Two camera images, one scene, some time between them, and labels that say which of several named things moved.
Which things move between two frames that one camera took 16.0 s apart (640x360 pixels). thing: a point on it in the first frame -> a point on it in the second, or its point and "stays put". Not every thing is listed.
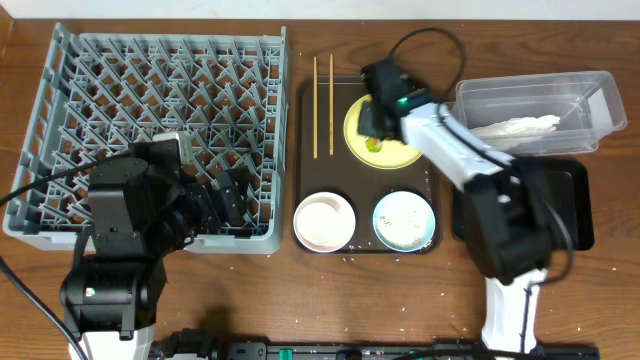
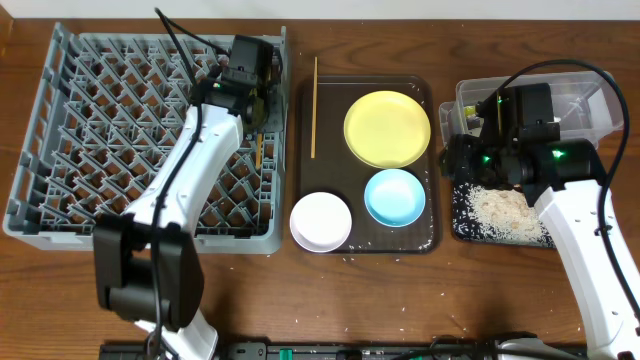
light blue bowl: [404, 221] -> [395, 198]
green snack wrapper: [374, 144] -> [470, 111]
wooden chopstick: [315, 112] stays put
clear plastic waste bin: [586, 103] stays put
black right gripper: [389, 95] -> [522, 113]
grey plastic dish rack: [99, 92] stays put
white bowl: [324, 222] stays put
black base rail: [194, 344] stays put
